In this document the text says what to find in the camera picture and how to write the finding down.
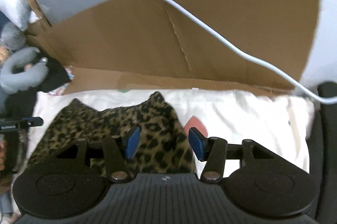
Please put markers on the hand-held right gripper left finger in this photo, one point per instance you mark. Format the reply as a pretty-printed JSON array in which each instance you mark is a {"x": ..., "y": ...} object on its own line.
[{"x": 132, "y": 143}]

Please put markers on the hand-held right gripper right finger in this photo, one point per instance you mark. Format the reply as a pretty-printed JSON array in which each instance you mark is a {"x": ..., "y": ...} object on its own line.
[{"x": 196, "y": 143}]

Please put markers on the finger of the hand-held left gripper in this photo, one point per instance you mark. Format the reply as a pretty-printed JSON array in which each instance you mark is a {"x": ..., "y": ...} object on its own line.
[{"x": 35, "y": 121}]

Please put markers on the leopard print garment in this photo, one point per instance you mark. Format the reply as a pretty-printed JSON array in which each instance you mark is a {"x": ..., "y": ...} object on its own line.
[{"x": 158, "y": 118}]

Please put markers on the grey neck pillow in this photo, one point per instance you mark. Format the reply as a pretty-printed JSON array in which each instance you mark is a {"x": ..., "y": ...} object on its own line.
[{"x": 15, "y": 74}]

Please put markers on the cream bear print bed sheet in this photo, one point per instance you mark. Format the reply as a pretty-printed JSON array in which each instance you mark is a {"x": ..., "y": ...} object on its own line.
[{"x": 250, "y": 118}]

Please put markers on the large flat cardboard sheet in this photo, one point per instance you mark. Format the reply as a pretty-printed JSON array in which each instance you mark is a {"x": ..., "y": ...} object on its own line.
[{"x": 118, "y": 50}]

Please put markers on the black folded garment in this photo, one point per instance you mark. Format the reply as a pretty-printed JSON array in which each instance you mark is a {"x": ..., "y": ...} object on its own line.
[{"x": 326, "y": 147}]

